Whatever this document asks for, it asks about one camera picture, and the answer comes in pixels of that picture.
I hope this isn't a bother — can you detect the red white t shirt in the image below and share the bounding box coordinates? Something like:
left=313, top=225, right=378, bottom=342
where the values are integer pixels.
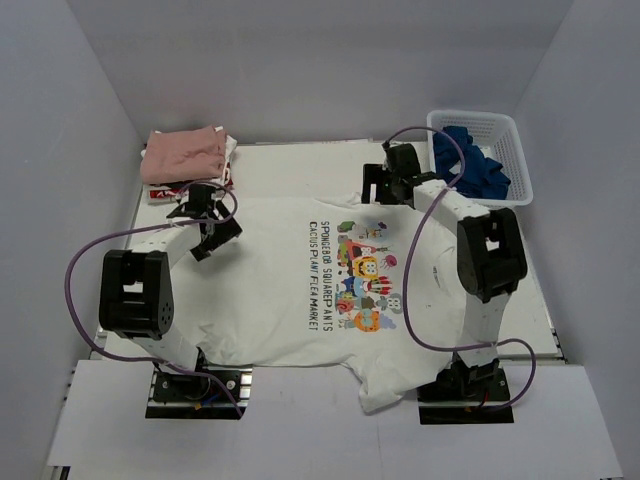
left=142, top=135, right=237, bottom=204

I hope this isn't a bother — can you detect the pink t shirt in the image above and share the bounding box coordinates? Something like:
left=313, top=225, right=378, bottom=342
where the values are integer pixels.
left=140, top=126, right=227, bottom=184

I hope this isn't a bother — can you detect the white printed t shirt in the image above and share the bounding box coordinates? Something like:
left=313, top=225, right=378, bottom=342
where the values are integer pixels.
left=171, top=197, right=465, bottom=412

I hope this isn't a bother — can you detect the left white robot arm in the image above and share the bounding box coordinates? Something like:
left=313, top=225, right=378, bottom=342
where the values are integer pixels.
left=99, top=182, right=242, bottom=373

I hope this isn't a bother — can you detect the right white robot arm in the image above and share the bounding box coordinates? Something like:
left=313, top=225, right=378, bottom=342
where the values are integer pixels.
left=361, top=141, right=528, bottom=378

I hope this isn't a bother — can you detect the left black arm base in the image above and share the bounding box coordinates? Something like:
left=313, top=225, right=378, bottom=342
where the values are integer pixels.
left=145, top=366, right=253, bottom=420

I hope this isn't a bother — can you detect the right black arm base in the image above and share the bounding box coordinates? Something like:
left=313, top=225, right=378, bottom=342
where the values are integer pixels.
left=417, top=358, right=514, bottom=426

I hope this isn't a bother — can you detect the blue crumpled t shirt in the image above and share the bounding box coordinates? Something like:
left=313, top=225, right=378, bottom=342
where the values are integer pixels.
left=432, top=126, right=511, bottom=200

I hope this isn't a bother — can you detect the white plastic basket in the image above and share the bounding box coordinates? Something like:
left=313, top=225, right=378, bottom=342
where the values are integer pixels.
left=427, top=110, right=533, bottom=208

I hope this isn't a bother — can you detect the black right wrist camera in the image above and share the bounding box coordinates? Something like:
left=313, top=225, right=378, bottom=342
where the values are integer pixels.
left=411, top=171, right=438, bottom=188

